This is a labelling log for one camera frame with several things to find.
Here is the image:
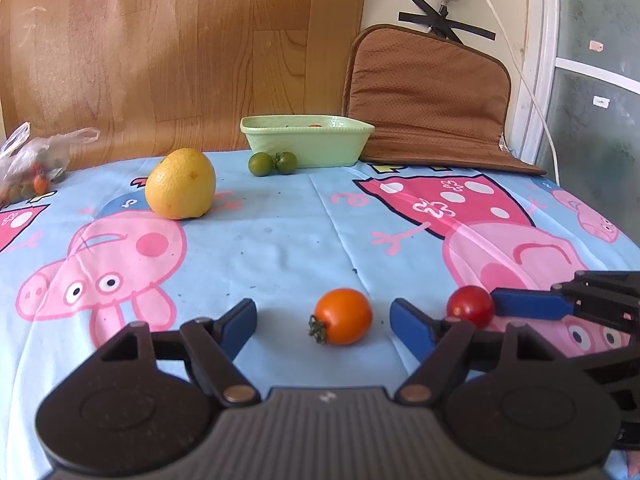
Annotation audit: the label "clear plastic bag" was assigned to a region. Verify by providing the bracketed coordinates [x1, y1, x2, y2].
[0, 122, 101, 208]

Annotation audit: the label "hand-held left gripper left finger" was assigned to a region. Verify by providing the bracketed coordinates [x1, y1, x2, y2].
[92, 299, 262, 407]

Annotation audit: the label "red cherry tomato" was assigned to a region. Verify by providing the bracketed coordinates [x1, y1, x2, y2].
[446, 285, 496, 330]

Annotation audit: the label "brown padded cushion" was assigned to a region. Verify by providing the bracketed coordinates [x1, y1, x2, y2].
[341, 24, 547, 177]

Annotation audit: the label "light green cherry tomato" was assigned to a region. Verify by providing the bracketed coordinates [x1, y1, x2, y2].
[248, 152, 274, 177]

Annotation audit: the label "large yellow pomelo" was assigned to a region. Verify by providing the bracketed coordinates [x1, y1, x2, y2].
[144, 148, 217, 221]

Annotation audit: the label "white cable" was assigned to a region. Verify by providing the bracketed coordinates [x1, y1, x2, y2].
[464, 0, 560, 183]

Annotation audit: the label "black tape strips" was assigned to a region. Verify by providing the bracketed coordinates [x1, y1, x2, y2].
[398, 0, 497, 45]

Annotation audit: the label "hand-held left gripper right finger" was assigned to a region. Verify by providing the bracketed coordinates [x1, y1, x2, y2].
[390, 299, 567, 407]

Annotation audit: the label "light green rectangular bowl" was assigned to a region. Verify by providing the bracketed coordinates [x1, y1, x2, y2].
[240, 114, 376, 168]

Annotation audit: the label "white framed glass door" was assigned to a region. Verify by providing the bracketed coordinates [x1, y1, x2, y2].
[520, 0, 640, 248]

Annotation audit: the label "wood pattern sheet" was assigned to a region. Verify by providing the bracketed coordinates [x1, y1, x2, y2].
[0, 0, 372, 173]

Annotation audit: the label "dark green cherry tomato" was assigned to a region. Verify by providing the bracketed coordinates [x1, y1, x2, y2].
[273, 151, 299, 176]

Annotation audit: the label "orange cherry tomato with stem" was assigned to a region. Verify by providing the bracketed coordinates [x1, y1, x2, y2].
[307, 287, 374, 346]

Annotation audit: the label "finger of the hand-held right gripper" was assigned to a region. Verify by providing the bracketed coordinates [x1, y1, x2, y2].
[575, 346, 640, 450]
[492, 270, 640, 334]

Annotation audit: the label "cartoon pig printed blanket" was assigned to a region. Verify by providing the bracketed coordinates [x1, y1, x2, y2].
[0, 149, 640, 480]

